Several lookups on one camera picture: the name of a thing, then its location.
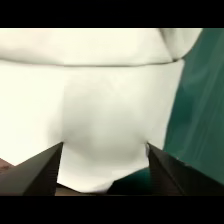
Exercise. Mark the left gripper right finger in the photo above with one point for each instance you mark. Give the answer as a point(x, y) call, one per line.
point(173, 178)

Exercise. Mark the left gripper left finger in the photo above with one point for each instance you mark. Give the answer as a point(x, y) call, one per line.
point(40, 175)

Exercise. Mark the white shirt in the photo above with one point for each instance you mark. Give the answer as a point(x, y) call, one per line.
point(100, 100)

